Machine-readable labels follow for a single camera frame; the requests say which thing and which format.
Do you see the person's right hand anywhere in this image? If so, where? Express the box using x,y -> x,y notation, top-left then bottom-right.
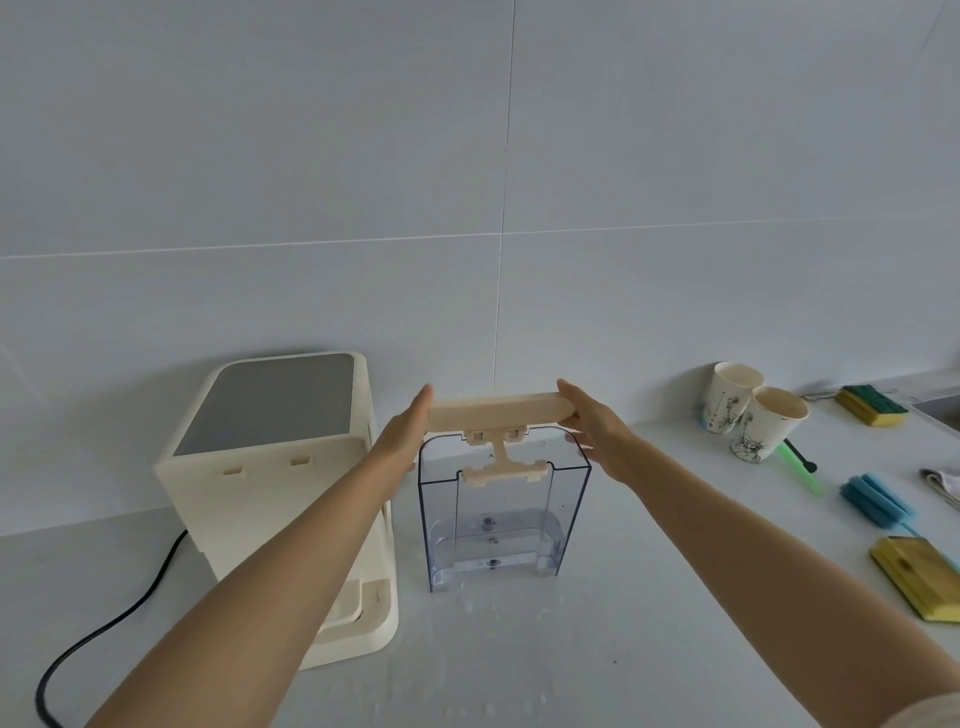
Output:
556,378 -> 647,488

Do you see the person's left hand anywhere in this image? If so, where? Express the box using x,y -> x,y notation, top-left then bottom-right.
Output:
372,384 -> 435,482

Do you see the cream water tank lid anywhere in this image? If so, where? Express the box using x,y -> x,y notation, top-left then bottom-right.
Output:
426,388 -> 575,489

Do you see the person's left forearm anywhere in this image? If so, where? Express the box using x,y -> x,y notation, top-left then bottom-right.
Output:
84,448 -> 412,728

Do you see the person's right forearm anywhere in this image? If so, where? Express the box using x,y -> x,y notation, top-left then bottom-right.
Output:
615,446 -> 948,728

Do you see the clear plastic water tank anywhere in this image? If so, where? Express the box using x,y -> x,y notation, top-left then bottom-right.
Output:
417,427 -> 593,594

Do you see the white floral paper cup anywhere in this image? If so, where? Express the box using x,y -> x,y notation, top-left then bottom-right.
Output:
730,386 -> 811,466
701,361 -> 765,435

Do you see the cream water dispenser machine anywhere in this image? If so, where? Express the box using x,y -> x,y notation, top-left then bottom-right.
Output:
153,352 -> 399,671

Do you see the green and yellow sponge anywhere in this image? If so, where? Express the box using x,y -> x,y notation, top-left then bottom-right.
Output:
834,384 -> 909,429

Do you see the blue sponge bottle brush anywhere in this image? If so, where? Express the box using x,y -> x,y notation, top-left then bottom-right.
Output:
840,472 -> 960,571

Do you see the yellow scouring sponge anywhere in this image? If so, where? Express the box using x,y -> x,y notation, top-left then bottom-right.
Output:
870,535 -> 960,624

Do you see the steel sink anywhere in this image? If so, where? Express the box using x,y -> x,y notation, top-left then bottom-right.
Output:
911,390 -> 960,436

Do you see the grey cloth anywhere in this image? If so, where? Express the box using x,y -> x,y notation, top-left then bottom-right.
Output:
921,468 -> 960,513

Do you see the person's beige sleeve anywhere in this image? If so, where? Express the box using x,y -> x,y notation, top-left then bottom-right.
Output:
892,688 -> 960,728

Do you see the green brush handle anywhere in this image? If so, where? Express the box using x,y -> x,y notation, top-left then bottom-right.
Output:
780,441 -> 825,492

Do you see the black power cable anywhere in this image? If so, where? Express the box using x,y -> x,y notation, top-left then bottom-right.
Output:
35,528 -> 189,728

